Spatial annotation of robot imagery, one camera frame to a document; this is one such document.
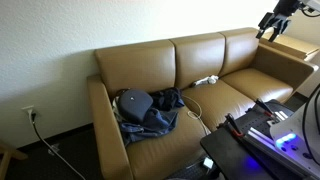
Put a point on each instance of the black mounting table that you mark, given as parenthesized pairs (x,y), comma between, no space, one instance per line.
(230,153)

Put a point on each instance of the blue denim trousers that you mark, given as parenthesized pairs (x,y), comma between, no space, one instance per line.
(156,123)

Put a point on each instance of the brown leather sofa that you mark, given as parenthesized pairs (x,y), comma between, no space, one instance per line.
(230,100)

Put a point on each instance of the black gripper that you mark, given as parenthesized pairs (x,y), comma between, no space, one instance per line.
(276,21)

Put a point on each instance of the wooden chair frame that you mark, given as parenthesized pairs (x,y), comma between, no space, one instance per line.
(8,155)

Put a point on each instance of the white wall outlet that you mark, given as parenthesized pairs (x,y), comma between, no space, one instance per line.
(27,109)

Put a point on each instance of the white remote-shaped device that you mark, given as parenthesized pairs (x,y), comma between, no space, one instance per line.
(208,80)

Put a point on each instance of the white cloth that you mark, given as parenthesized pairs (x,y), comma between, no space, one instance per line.
(115,106)

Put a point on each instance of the wooden side table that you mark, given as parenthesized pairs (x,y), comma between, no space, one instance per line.
(290,43)

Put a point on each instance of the dark power strip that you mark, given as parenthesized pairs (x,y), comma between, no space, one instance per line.
(190,172)

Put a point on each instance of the white power adapter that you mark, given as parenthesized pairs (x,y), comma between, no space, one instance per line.
(208,162)

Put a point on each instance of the gray cap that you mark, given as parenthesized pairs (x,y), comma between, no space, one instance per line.
(135,105)

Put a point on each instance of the red and black clamp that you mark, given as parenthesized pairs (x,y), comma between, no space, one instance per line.
(265,106)
(233,125)

